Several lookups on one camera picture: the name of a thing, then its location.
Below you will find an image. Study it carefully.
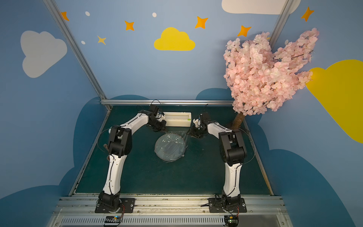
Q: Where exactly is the white plastic wrap dispenser box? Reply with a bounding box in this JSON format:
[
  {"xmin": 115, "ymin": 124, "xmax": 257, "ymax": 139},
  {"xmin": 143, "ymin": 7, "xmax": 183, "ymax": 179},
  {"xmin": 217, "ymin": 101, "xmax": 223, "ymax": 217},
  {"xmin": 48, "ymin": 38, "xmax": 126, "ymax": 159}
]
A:
[{"xmin": 163, "ymin": 112, "xmax": 192, "ymax": 127}]

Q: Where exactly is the right small circuit board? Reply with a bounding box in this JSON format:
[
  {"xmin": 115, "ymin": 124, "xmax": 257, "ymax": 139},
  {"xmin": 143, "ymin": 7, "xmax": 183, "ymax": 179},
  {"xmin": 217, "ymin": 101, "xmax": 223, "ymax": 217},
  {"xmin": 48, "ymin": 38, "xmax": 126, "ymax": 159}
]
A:
[{"xmin": 224, "ymin": 215, "xmax": 239, "ymax": 227}]

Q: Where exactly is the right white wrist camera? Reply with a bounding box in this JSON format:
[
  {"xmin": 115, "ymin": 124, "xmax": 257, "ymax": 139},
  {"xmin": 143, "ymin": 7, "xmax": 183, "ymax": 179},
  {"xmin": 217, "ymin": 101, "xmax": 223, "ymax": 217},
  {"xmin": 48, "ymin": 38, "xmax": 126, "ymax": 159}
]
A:
[{"xmin": 193, "ymin": 119, "xmax": 200, "ymax": 128}]

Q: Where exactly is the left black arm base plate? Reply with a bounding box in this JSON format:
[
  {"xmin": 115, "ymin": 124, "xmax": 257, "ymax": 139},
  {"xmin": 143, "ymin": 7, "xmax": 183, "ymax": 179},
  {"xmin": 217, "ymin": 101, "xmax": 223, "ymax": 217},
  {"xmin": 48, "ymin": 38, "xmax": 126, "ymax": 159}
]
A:
[{"xmin": 95, "ymin": 197, "xmax": 136, "ymax": 214}]

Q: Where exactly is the left small circuit board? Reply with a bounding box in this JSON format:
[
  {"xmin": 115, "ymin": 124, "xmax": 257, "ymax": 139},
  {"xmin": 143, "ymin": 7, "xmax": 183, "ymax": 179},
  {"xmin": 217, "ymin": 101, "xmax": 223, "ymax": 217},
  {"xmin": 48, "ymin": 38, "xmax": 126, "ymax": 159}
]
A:
[{"xmin": 104, "ymin": 216, "xmax": 123, "ymax": 227}]

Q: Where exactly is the small circuit board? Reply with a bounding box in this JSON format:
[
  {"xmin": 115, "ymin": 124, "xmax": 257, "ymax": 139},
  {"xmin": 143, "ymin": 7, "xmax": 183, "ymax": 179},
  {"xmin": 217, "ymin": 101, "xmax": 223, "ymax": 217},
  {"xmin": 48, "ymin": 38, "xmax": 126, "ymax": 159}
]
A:
[
  {"xmin": 224, "ymin": 215, "xmax": 239, "ymax": 227},
  {"xmin": 104, "ymin": 216, "xmax": 123, "ymax": 227}
]

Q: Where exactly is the round grey glass plate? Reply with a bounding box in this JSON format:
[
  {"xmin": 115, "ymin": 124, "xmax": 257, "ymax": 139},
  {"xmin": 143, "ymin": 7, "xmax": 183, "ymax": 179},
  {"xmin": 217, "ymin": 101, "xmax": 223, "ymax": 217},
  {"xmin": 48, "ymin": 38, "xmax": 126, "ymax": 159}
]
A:
[{"xmin": 154, "ymin": 133, "xmax": 187, "ymax": 162}]

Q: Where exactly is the aluminium front rail frame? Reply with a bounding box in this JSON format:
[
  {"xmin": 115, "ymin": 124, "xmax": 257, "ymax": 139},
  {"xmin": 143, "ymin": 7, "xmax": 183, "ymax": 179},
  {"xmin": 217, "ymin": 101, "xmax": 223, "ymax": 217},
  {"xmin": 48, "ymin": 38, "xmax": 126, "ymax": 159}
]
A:
[{"xmin": 48, "ymin": 194, "xmax": 293, "ymax": 227}]

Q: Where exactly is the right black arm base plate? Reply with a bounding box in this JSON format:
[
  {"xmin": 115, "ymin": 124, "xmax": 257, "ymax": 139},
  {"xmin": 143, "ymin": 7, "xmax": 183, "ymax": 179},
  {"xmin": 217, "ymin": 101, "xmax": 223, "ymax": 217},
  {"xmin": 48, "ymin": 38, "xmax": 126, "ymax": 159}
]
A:
[{"xmin": 207, "ymin": 196, "xmax": 247, "ymax": 213}]

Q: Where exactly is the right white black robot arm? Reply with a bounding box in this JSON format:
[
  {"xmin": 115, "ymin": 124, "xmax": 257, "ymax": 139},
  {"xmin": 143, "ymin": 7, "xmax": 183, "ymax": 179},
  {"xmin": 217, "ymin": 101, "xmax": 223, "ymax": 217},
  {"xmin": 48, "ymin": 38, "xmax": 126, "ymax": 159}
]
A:
[{"xmin": 190, "ymin": 113, "xmax": 247, "ymax": 209}]

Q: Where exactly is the pink cherry blossom tree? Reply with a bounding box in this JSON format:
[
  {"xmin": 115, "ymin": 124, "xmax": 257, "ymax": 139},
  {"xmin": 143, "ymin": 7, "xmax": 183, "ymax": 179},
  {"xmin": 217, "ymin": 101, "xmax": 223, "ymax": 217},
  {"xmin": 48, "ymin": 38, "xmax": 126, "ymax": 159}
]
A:
[{"xmin": 224, "ymin": 28, "xmax": 320, "ymax": 129}]

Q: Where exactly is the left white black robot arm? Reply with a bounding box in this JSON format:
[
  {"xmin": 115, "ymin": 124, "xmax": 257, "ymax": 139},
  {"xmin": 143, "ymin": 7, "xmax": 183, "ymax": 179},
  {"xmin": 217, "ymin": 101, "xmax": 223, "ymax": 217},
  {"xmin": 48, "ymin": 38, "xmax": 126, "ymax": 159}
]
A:
[{"xmin": 99, "ymin": 105, "xmax": 166, "ymax": 212}]

